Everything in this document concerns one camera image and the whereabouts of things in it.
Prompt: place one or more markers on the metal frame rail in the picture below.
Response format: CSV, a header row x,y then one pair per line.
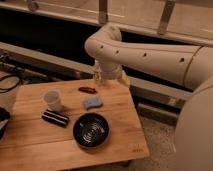
x,y
188,21

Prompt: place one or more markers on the small clear bottle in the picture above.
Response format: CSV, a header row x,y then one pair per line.
x,y
96,72

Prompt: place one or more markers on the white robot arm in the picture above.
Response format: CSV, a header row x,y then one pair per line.
x,y
188,65

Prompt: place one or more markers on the white plastic cup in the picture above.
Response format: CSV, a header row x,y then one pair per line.
x,y
53,100

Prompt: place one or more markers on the black ceramic bowl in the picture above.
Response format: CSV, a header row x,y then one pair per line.
x,y
91,130

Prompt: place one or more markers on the dark object at left edge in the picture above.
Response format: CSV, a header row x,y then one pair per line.
x,y
4,118

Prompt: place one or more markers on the brown oblong object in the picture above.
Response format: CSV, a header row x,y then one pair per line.
x,y
88,90

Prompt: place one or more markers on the black rectangular case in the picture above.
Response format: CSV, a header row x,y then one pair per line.
x,y
55,118

